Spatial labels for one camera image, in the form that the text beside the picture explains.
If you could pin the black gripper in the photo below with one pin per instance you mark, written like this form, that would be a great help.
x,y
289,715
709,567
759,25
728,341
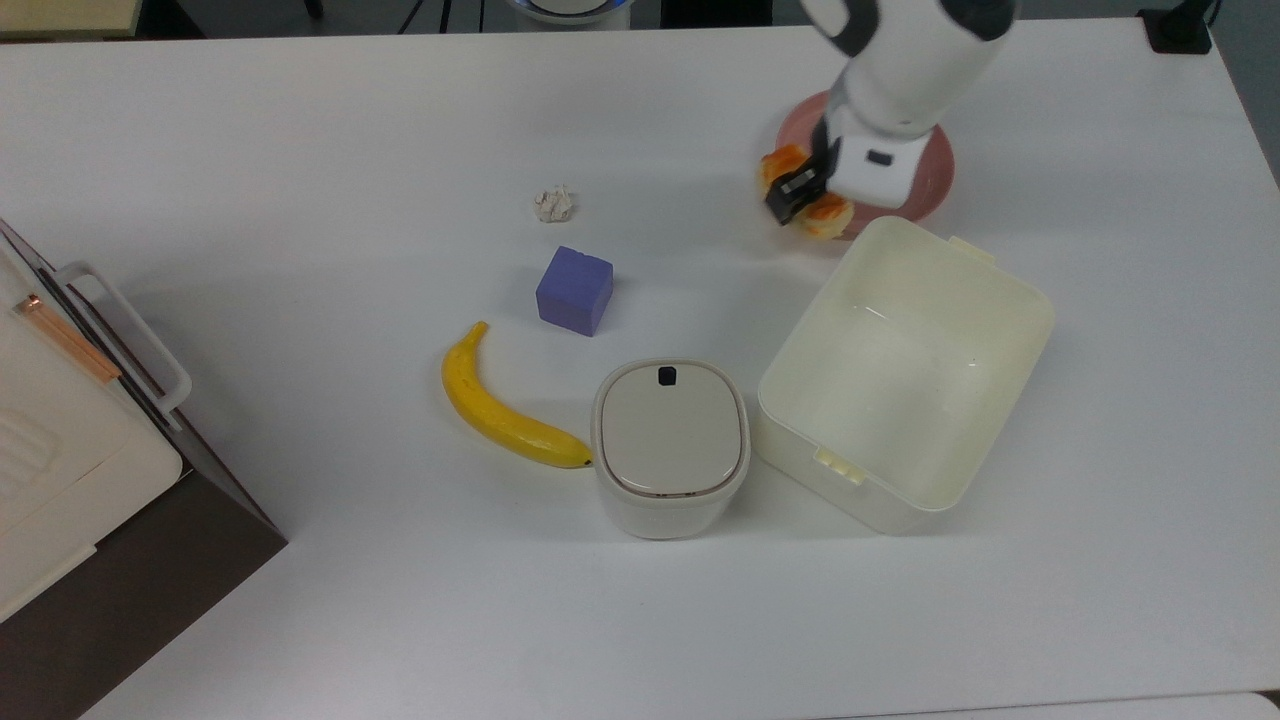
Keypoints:
x,y
825,150

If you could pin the bread with orange topping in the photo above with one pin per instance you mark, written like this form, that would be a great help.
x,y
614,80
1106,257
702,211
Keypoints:
x,y
830,215

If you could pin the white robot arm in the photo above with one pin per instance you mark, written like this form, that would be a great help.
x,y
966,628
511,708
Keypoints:
x,y
910,70

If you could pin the pink plate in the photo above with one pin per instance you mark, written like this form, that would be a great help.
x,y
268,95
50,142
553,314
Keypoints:
x,y
935,170

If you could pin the cream open plastic bin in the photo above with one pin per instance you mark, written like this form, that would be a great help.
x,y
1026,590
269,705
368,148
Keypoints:
x,y
900,380

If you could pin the crumpled paper ball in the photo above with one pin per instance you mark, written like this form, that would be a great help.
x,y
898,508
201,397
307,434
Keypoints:
x,y
553,205

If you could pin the purple cube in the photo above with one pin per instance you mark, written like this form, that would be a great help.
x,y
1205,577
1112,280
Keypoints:
x,y
573,290

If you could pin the small beige lidded trash can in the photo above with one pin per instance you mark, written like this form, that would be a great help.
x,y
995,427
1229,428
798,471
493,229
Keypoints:
x,y
670,440

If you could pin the yellow banana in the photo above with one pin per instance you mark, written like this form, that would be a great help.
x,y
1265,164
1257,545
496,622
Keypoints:
x,y
490,415

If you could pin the black stand foot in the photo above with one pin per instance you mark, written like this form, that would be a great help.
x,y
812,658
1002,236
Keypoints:
x,y
1180,28

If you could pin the light wooden table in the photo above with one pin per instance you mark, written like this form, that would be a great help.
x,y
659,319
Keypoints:
x,y
60,15

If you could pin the dark brown wooden box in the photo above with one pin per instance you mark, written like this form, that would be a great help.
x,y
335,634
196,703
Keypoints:
x,y
130,600

